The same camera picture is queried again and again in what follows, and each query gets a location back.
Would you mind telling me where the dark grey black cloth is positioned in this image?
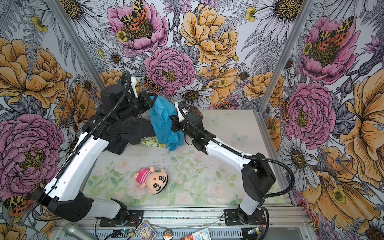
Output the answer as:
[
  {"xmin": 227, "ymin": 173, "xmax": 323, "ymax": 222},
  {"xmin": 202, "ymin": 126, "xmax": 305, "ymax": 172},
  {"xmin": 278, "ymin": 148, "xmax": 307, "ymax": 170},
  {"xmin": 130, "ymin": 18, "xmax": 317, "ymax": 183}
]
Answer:
[{"xmin": 105, "ymin": 118, "xmax": 156, "ymax": 155}]

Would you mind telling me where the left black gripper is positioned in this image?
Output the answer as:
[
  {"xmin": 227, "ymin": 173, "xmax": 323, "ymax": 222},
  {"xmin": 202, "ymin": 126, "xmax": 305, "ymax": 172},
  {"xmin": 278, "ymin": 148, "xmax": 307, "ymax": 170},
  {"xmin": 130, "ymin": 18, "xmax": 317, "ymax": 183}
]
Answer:
[{"xmin": 118, "ymin": 90, "xmax": 158, "ymax": 123}]

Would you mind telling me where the teal blue cloth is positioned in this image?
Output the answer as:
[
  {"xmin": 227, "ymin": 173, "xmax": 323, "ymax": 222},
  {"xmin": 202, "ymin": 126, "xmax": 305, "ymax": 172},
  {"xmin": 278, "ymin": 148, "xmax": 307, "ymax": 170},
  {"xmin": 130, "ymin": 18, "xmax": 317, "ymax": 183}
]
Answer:
[{"xmin": 150, "ymin": 96, "xmax": 185, "ymax": 152}]

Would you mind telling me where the small round badge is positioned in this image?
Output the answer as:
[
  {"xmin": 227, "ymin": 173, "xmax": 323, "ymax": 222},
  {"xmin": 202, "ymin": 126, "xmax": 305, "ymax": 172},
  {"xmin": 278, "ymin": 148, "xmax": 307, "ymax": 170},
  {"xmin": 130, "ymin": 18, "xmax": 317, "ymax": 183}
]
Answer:
[{"xmin": 163, "ymin": 229, "xmax": 174, "ymax": 240}]

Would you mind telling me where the plush doll pink shirt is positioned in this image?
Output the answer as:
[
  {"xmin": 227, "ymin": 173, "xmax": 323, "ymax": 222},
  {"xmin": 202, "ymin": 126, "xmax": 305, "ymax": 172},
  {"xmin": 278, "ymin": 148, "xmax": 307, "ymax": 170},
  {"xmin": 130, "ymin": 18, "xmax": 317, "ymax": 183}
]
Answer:
[{"xmin": 134, "ymin": 167, "xmax": 169, "ymax": 195}]

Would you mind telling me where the left aluminium frame post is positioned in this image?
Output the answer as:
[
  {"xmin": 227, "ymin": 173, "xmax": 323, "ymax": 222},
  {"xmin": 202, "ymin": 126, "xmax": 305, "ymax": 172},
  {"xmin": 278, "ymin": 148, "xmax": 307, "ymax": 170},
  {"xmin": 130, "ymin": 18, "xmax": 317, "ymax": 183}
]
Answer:
[{"xmin": 47, "ymin": 1, "xmax": 106, "ymax": 91}]

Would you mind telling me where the front aluminium rail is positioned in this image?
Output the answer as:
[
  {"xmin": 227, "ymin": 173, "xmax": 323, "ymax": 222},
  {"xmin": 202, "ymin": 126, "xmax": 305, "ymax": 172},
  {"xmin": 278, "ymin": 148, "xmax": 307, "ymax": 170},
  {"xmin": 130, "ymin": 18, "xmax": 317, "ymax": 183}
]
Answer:
[{"xmin": 51, "ymin": 205, "xmax": 316, "ymax": 240}]

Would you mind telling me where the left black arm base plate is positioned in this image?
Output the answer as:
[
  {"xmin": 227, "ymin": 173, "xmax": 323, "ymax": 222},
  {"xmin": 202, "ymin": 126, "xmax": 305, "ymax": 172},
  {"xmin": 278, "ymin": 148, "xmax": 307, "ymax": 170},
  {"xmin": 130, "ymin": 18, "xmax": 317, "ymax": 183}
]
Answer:
[{"xmin": 100, "ymin": 210, "xmax": 144, "ymax": 227}]

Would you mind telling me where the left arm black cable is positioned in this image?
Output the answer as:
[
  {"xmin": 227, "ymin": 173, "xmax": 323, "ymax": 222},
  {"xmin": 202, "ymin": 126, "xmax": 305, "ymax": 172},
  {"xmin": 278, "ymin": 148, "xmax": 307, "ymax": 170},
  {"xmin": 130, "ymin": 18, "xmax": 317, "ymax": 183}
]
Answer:
[{"xmin": 53, "ymin": 70, "xmax": 132, "ymax": 184}]

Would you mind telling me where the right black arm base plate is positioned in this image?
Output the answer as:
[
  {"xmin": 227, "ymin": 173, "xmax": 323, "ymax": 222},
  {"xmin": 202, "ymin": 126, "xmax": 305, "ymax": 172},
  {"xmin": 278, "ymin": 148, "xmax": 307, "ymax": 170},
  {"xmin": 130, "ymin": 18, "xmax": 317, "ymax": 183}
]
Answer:
[{"xmin": 224, "ymin": 209, "xmax": 267, "ymax": 226}]

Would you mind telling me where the aluminium frame post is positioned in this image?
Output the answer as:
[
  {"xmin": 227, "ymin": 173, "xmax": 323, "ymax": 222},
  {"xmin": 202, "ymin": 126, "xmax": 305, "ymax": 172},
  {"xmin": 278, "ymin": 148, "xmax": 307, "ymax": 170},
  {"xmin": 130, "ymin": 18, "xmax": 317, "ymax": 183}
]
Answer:
[
  {"xmin": 257, "ymin": 0, "xmax": 316, "ymax": 115},
  {"xmin": 47, "ymin": 1, "xmax": 106, "ymax": 91}
]

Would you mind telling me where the green yellow floral cloth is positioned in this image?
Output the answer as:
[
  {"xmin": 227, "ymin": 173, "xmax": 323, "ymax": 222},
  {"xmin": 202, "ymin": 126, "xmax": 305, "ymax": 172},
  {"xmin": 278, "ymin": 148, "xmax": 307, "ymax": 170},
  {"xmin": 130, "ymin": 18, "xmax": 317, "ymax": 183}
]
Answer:
[{"xmin": 141, "ymin": 137, "xmax": 167, "ymax": 148}]

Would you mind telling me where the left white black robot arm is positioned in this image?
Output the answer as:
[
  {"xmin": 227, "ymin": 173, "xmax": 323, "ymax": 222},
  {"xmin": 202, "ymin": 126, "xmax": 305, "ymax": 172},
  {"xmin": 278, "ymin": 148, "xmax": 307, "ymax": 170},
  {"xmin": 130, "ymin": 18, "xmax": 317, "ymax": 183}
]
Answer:
[{"xmin": 32, "ymin": 85, "xmax": 157, "ymax": 226}]

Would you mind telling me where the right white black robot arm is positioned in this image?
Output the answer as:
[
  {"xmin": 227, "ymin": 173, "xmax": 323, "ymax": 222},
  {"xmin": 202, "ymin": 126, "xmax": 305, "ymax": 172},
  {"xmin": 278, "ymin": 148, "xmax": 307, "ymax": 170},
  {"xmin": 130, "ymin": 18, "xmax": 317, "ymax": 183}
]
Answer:
[{"xmin": 171, "ymin": 102, "xmax": 276, "ymax": 225}]

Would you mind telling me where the silver microphone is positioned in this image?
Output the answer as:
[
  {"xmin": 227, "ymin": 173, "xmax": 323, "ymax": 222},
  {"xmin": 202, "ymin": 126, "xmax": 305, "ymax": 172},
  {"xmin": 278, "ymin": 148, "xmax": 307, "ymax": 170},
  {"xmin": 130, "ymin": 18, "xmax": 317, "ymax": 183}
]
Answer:
[{"xmin": 63, "ymin": 223, "xmax": 96, "ymax": 240}]

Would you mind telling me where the right aluminium frame post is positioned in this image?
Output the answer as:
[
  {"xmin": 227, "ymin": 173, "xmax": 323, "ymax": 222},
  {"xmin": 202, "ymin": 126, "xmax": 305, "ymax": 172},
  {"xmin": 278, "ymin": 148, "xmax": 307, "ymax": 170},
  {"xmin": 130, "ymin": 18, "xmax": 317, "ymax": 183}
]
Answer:
[{"xmin": 257, "ymin": 0, "xmax": 316, "ymax": 115}]

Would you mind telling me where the red white snack packet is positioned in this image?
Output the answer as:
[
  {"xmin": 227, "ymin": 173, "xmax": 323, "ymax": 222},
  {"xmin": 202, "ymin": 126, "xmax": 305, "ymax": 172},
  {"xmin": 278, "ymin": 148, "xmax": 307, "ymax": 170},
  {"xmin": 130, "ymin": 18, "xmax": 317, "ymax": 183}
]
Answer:
[{"xmin": 181, "ymin": 228, "xmax": 212, "ymax": 240}]

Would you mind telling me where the colourful card pack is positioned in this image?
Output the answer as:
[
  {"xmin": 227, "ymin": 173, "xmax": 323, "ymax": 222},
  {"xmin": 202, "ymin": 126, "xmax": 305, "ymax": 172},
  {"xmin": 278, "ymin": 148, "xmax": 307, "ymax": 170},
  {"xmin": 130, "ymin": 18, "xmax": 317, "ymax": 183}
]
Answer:
[{"xmin": 135, "ymin": 221, "xmax": 157, "ymax": 240}]

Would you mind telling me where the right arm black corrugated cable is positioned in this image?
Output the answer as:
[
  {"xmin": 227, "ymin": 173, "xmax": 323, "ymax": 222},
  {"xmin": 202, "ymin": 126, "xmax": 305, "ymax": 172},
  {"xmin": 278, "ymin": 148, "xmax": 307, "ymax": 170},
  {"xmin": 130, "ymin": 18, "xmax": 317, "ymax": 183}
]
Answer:
[{"xmin": 176, "ymin": 101, "xmax": 296, "ymax": 199}]

